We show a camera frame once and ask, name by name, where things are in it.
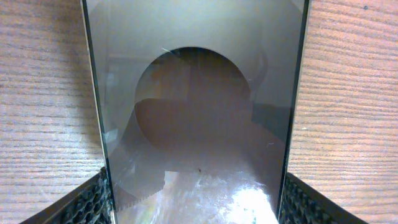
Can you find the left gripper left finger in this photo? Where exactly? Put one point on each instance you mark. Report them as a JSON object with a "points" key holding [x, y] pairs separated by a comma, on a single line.
{"points": [[89, 203]]}

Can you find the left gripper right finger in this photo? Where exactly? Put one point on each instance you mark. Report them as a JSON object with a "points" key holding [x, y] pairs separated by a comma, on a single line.
{"points": [[301, 204]]}

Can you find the Galaxy S25 Ultra smartphone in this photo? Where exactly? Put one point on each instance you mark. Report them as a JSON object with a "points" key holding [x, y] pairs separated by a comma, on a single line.
{"points": [[195, 102]]}

